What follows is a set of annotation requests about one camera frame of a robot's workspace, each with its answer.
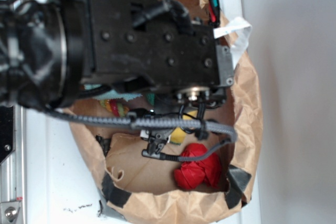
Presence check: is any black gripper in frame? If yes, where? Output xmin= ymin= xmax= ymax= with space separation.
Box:
xmin=61 ymin=0 xmax=235 ymax=109

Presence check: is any green rubber ball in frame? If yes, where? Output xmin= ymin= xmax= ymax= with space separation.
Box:
xmin=145 ymin=93 xmax=155 ymax=106

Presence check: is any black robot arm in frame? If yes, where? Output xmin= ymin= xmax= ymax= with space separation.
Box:
xmin=1 ymin=0 xmax=234 ymax=110

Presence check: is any light blue terry cloth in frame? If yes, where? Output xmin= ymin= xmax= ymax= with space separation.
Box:
xmin=84 ymin=84 xmax=142 ymax=101

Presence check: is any yellow sponge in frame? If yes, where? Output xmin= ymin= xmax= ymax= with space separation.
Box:
xmin=170 ymin=110 xmax=197 ymax=145

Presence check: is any crumpled red paper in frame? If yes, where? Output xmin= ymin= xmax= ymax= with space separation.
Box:
xmin=174 ymin=153 xmax=222 ymax=190

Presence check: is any brown paper bag bin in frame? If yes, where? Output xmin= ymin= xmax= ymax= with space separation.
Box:
xmin=68 ymin=0 xmax=264 ymax=224

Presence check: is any multicolour twisted rope toy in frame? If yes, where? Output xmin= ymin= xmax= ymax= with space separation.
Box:
xmin=99 ymin=99 xmax=130 ymax=118

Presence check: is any grey braided cable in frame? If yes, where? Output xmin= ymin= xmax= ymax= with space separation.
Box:
xmin=46 ymin=104 xmax=238 ymax=162

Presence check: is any white ribbon cable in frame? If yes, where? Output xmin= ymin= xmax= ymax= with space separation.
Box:
xmin=213 ymin=16 xmax=253 ymax=65

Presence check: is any black metal bracket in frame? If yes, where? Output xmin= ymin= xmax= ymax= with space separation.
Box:
xmin=0 ymin=106 xmax=15 ymax=164

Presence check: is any aluminium frame rail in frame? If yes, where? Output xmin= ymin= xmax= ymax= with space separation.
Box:
xmin=1 ymin=106 xmax=27 ymax=223

